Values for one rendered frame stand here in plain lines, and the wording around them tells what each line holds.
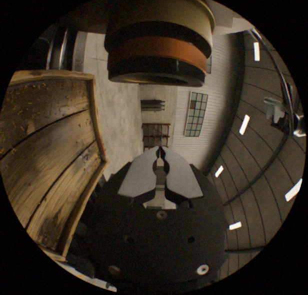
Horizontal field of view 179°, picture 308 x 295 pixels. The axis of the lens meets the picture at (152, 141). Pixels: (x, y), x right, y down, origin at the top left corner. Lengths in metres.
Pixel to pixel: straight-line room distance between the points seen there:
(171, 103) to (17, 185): 7.02
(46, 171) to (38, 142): 0.05
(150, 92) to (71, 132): 6.61
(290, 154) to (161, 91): 8.56
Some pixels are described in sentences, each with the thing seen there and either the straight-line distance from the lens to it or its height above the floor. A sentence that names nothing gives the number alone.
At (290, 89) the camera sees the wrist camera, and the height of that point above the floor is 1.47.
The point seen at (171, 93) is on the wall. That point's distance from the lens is 6.83.
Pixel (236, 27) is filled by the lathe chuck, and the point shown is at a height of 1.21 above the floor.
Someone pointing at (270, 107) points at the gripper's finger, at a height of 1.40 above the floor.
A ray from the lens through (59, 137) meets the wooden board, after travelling 0.23.
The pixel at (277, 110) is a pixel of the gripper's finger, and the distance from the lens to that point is 0.34.
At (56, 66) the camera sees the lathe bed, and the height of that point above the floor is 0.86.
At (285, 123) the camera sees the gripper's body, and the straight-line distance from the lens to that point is 0.39.
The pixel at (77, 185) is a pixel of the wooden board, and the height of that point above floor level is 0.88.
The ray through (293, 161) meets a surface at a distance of 6.66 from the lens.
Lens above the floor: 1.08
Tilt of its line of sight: 3 degrees down
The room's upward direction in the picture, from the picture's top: 91 degrees clockwise
